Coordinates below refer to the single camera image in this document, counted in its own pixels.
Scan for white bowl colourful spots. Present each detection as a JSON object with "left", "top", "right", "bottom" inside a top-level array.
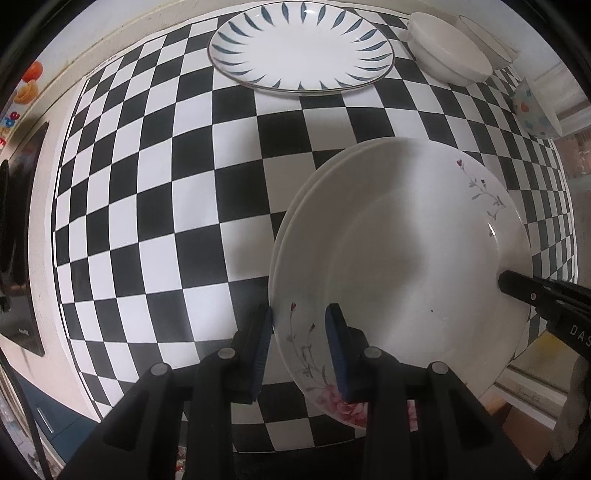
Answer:
[{"left": 512, "top": 76, "right": 563, "bottom": 139}]

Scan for plain white bowl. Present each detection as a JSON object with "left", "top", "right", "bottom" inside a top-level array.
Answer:
[{"left": 406, "top": 11, "right": 495, "bottom": 87}]

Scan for black flat appliance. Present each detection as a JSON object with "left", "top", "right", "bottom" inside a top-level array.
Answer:
[{"left": 0, "top": 121, "right": 49, "bottom": 357}]

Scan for black and white checkered mat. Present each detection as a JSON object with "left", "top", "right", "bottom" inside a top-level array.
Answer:
[{"left": 51, "top": 0, "right": 579, "bottom": 455}]

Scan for fruit wall sticker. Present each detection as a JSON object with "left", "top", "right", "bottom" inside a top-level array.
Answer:
[{"left": 0, "top": 60, "right": 45, "bottom": 148}]

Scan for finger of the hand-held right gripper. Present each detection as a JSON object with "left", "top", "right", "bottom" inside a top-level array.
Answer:
[{"left": 497, "top": 270, "right": 591, "bottom": 324}]

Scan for white plate blue leaf pattern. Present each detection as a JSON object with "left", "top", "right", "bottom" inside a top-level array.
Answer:
[{"left": 208, "top": 0, "right": 396, "bottom": 95}]

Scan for white floral plate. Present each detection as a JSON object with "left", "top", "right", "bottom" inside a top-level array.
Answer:
[{"left": 272, "top": 140, "right": 532, "bottom": 428}]

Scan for black cable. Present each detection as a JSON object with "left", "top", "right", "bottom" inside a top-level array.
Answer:
[{"left": 2, "top": 355, "right": 56, "bottom": 480}]

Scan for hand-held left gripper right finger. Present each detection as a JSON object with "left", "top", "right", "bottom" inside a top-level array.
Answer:
[{"left": 324, "top": 303, "right": 541, "bottom": 480}]

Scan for dark blue cabinet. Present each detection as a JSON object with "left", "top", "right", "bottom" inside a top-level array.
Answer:
[{"left": 0, "top": 355, "right": 100, "bottom": 480}]

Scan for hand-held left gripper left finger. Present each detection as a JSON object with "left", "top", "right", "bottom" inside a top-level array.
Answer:
[{"left": 65, "top": 302, "right": 274, "bottom": 480}]

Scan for white bowl dark rim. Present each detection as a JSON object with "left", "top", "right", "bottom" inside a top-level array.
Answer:
[{"left": 457, "top": 15, "right": 519, "bottom": 71}]

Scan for person's right hand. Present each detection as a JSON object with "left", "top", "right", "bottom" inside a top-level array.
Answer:
[{"left": 551, "top": 355, "right": 591, "bottom": 462}]

